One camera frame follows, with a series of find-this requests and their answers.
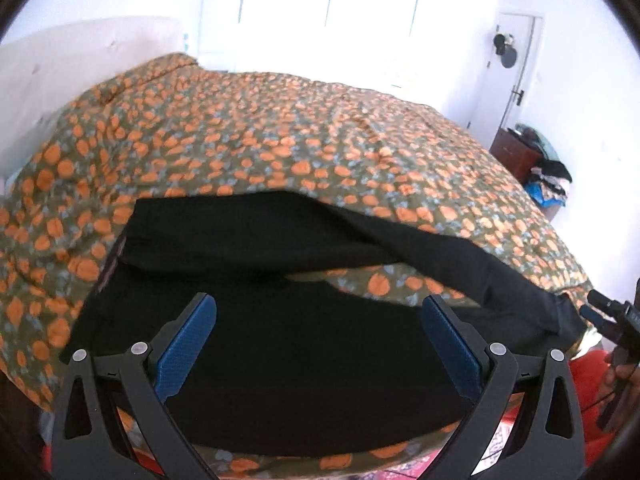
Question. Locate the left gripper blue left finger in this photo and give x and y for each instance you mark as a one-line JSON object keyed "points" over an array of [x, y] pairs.
{"points": [[88, 439]]}

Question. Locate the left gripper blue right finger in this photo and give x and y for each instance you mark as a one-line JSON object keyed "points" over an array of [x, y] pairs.
{"points": [[546, 441]]}

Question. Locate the black pants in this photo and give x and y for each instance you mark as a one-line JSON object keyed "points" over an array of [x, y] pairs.
{"points": [[296, 368]]}

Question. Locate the right hand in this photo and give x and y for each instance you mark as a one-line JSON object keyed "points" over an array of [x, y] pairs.
{"points": [[615, 375]]}

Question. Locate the red garment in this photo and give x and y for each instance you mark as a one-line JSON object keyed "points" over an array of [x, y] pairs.
{"points": [[588, 372]]}

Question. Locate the pink patterned rug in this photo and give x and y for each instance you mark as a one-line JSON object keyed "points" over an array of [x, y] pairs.
{"points": [[418, 466]]}

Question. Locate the pile of clothes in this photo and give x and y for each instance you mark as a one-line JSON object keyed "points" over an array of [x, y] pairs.
{"points": [[548, 181]]}

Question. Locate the dark brown wooden cabinet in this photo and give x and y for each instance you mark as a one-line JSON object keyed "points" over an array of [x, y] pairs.
{"points": [[514, 154]]}

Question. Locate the white door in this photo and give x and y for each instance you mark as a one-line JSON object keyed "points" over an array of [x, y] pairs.
{"points": [[502, 90]]}

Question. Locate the dark items hanging on door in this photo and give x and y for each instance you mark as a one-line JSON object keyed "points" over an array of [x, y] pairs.
{"points": [[504, 48]]}

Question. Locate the green orange floral bedspread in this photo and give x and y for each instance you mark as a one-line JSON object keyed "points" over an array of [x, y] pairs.
{"points": [[169, 128]]}

